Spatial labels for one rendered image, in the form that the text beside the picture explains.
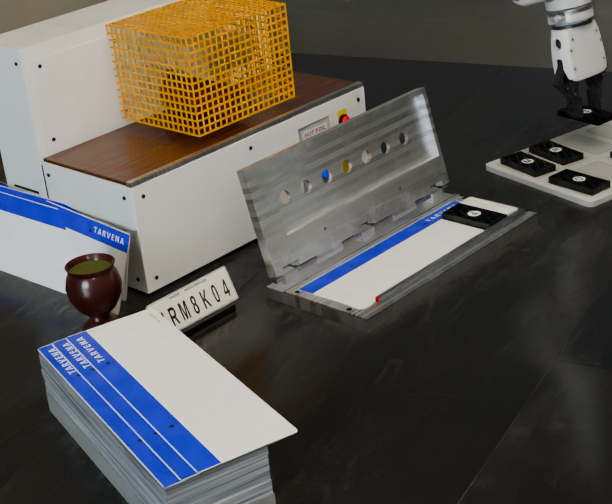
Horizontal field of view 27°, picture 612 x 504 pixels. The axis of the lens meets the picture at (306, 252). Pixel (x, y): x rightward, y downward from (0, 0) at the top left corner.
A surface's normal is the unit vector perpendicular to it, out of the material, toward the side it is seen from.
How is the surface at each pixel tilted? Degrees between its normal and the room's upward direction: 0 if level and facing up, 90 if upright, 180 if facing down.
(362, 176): 75
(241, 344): 0
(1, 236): 63
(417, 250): 0
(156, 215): 90
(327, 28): 90
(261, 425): 0
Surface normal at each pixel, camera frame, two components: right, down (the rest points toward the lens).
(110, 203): -0.68, 0.37
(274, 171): 0.68, -0.01
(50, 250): -0.62, -0.07
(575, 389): -0.10, -0.90
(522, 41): -0.48, 0.41
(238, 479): 0.51, 0.32
